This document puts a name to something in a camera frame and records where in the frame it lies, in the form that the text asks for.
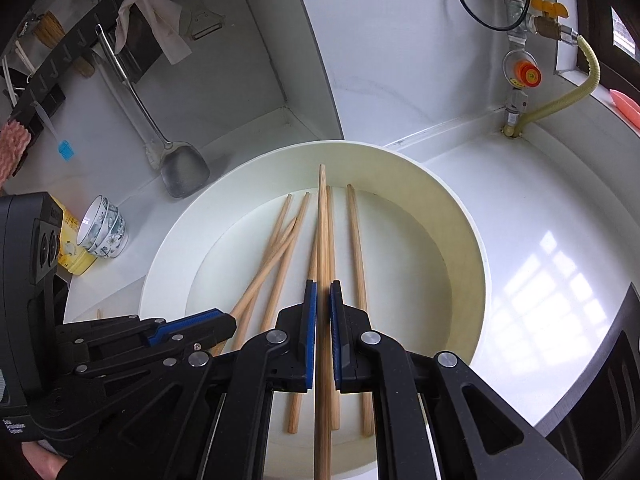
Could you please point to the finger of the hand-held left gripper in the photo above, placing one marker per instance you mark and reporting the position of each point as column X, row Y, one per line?
column 195, row 325
column 170, row 361

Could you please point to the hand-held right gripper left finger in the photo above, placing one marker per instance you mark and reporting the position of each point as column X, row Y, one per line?
column 311, row 335

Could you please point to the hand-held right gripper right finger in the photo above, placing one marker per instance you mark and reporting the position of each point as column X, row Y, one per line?
column 335, row 335

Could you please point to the pile of wooden chopsticks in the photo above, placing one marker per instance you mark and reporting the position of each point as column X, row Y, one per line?
column 356, row 255

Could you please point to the tapered wooden chopstick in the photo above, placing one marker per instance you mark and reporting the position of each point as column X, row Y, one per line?
column 324, row 220

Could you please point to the cream plastic basin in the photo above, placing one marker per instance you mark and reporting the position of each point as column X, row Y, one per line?
column 425, row 240

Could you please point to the person's left hand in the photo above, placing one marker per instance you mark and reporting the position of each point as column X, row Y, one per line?
column 42, row 462

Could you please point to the yellow dish soap bottle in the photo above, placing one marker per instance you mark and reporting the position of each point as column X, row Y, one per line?
column 70, row 260

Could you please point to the floral ceramic bowl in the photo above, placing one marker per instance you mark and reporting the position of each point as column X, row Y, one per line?
column 92, row 220
column 112, row 225
column 120, row 240

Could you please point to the pink cloth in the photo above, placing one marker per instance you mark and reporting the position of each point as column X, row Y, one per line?
column 12, row 150

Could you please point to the blue silicone brush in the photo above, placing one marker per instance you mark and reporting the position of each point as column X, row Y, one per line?
column 66, row 151

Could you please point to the metal spatula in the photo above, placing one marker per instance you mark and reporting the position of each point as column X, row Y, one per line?
column 182, row 170

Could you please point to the white dish brush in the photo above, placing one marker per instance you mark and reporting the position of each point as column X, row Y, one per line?
column 152, row 152

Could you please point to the bamboo brush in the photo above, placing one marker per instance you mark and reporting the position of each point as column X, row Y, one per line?
column 47, row 30

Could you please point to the beige cloth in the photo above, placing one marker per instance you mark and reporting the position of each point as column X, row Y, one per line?
column 160, row 25

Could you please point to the metal peeler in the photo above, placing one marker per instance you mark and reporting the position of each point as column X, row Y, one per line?
column 200, row 17

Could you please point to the gas regulator with orange knob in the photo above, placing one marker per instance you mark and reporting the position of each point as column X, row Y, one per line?
column 525, row 72

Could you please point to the gas pipe with yellow valve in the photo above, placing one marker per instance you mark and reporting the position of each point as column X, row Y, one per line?
column 517, row 15

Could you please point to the pink plastic object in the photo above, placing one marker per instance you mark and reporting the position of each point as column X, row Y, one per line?
column 625, row 107

